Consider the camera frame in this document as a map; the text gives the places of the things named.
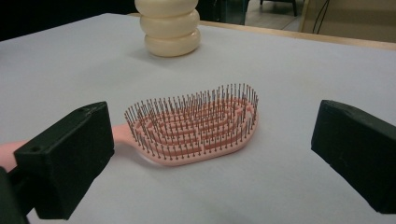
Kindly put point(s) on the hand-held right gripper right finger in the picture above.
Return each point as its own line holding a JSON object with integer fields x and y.
{"x": 358, "y": 152}

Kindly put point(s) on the light wooden cabinet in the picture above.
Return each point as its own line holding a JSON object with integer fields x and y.
{"x": 361, "y": 18}

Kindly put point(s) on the dark cabinet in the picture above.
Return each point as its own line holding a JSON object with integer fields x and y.
{"x": 224, "y": 11}

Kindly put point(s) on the pink hairbrush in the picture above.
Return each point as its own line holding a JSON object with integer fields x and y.
{"x": 199, "y": 140}

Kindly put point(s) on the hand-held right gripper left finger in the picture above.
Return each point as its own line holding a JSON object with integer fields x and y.
{"x": 68, "y": 161}

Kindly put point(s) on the dark chair legs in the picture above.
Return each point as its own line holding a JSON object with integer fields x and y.
{"x": 294, "y": 7}

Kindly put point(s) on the cream ribbed round container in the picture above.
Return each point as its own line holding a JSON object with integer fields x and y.
{"x": 171, "y": 40}

